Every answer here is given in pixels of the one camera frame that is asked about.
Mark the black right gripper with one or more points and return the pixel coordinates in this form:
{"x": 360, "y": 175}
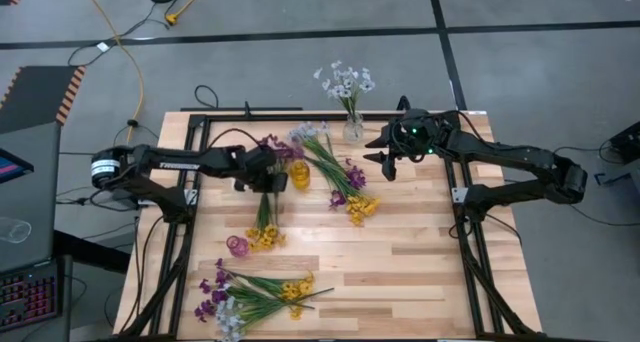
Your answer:
{"x": 415, "y": 137}

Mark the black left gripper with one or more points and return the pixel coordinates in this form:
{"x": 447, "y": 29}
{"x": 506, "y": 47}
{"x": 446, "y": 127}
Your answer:
{"x": 257, "y": 164}

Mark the clear glass vase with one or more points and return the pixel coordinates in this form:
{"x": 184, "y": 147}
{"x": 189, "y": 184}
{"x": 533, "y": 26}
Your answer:
{"x": 353, "y": 131}

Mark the yellow glass bottle vase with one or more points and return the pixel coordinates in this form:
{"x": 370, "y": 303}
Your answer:
{"x": 300, "y": 177}

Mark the purple ribbed glass vase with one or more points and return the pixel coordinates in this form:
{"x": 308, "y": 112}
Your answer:
{"x": 237, "y": 247}

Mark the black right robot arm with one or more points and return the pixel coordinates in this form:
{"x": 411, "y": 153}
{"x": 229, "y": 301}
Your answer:
{"x": 500, "y": 152}

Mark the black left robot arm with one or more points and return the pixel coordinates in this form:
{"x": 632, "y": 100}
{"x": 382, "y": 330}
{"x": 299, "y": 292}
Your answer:
{"x": 175, "y": 164}

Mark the black mounting bar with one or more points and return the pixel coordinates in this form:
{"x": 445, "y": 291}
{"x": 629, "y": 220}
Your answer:
{"x": 240, "y": 109}

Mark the grey desk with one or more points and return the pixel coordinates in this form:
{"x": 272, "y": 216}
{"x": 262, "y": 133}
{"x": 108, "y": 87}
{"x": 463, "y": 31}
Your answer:
{"x": 30, "y": 197}

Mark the black equipment box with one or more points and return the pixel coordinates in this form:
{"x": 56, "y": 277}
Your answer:
{"x": 625, "y": 142}

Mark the laptop screen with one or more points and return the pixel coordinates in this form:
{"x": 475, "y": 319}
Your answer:
{"x": 12, "y": 166}

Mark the black backlit keyboard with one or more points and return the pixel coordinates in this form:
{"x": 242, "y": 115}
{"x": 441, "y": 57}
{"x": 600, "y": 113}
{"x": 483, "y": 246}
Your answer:
{"x": 27, "y": 294}

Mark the black frame bracket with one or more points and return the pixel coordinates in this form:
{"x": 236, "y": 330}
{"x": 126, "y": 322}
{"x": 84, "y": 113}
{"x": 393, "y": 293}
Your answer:
{"x": 402, "y": 104}

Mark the black aluminium table frame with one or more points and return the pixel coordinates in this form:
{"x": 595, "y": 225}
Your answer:
{"x": 300, "y": 117}

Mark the silver mounting bracket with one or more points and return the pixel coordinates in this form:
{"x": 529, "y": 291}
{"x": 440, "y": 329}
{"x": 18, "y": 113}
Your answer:
{"x": 190, "y": 197}
{"x": 457, "y": 194}

